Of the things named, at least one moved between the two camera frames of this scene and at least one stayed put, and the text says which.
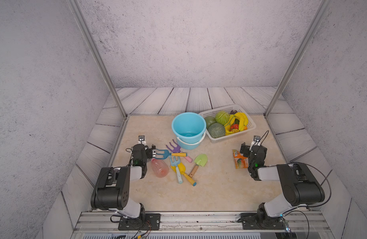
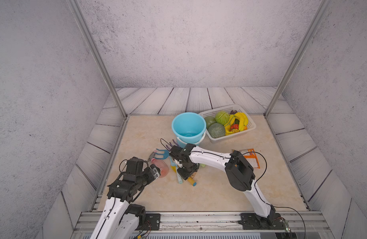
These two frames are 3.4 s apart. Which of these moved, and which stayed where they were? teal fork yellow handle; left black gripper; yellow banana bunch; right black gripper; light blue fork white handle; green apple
Moved: right black gripper; left black gripper
Stayed: green apple; teal fork yellow handle; light blue fork white handle; yellow banana bunch
